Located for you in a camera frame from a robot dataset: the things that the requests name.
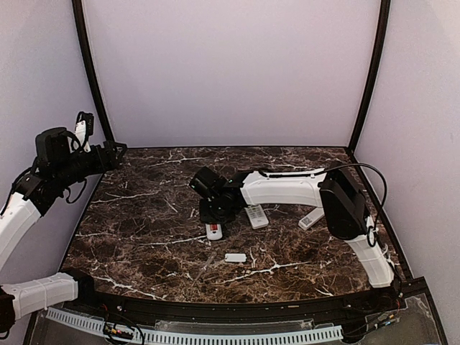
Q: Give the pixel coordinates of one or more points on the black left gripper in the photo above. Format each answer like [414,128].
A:
[111,162]

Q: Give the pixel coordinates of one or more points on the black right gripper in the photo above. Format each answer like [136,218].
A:
[205,217]

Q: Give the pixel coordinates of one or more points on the white remote with compartment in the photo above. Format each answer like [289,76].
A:
[211,236]

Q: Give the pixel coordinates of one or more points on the white remote with green buttons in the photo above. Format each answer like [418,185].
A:
[257,217]

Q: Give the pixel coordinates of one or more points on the clear handle screwdriver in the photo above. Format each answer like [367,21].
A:
[205,267]

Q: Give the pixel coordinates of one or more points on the white battery cover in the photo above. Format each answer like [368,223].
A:
[235,257]

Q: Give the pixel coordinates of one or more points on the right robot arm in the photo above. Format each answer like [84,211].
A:
[333,193]

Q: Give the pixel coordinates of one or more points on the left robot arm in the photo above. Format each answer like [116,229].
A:
[62,160]

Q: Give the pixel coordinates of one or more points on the slim white remote control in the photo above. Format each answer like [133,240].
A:
[311,219]

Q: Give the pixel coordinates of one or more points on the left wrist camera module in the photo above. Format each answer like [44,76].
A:
[84,129]

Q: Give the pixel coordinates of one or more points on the white slotted cable duct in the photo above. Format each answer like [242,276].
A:
[174,332]

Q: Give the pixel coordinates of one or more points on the black front rail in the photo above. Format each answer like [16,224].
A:
[346,308]

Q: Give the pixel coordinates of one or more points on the black right frame post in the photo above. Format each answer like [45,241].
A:
[374,65]

